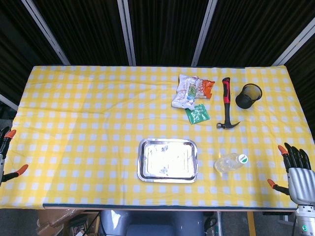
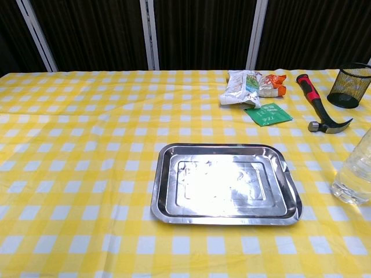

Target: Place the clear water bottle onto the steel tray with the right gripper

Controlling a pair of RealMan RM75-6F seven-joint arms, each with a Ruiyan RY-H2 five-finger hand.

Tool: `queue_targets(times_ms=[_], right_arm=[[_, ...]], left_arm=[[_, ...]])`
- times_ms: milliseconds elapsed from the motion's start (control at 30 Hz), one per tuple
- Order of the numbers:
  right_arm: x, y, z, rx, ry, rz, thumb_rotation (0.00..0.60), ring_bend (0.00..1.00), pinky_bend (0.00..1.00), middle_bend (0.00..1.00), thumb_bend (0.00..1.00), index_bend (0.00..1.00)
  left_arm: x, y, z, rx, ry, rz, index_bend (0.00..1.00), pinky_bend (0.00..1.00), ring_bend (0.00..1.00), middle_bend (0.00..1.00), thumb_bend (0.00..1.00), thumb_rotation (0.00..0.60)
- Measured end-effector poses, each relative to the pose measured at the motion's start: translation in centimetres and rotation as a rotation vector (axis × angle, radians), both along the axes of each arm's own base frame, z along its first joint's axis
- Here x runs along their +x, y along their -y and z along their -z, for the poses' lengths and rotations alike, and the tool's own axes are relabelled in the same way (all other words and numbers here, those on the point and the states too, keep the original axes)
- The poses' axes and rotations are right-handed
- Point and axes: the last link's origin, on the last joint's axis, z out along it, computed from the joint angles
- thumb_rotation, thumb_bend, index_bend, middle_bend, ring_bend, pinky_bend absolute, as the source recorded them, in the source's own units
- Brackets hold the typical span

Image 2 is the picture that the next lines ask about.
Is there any transparent plastic bottle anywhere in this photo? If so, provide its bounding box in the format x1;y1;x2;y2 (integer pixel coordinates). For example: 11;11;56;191
331;134;371;206

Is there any stainless steel tray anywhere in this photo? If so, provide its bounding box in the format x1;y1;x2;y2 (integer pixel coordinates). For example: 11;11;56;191
150;142;304;226

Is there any white snack bag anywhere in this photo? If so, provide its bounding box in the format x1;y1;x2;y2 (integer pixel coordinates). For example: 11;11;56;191
219;69;263;109

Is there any green tea sachet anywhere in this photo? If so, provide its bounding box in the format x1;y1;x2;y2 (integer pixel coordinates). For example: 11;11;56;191
244;103;293;127

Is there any yellow white checkered tablecloth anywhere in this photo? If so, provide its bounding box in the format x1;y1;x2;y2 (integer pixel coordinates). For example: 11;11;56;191
0;68;371;278

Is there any orange snack bag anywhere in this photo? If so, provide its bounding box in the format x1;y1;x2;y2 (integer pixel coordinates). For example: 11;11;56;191
257;74;288;98

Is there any red black claw hammer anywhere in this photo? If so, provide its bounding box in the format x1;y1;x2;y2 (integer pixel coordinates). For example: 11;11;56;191
296;74;354;136

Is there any black mesh pen holder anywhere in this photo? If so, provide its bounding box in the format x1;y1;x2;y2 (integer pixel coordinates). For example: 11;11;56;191
327;62;371;109

